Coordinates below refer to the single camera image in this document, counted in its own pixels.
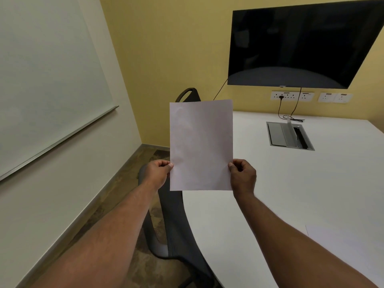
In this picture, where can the person's left hand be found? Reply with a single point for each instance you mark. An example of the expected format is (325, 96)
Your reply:
(154, 172)

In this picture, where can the person's right hand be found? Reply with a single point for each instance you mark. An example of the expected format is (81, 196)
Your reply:
(244, 178)

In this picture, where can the person's right thumb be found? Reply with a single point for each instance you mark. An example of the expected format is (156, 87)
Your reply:
(232, 168)

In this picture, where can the person's left thumb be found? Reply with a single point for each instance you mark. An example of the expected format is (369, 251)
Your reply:
(166, 166)

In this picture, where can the white paper sheet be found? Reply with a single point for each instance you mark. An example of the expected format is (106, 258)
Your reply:
(201, 145)
(348, 251)

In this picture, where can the person's left forearm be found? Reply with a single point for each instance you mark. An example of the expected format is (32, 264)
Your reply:
(93, 236)

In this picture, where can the person's right forearm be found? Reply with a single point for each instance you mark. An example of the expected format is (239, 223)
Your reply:
(294, 245)

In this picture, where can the black office chair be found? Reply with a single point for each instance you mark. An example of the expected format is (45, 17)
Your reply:
(177, 224)

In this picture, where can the long white socket strip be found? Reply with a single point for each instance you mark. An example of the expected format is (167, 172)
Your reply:
(291, 96)

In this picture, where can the white whiteboard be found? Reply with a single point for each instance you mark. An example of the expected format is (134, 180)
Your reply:
(45, 83)

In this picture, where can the white wall socket plate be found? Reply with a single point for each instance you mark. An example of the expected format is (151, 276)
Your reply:
(343, 98)
(326, 97)

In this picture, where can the black wall television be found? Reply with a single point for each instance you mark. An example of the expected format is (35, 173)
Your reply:
(300, 44)

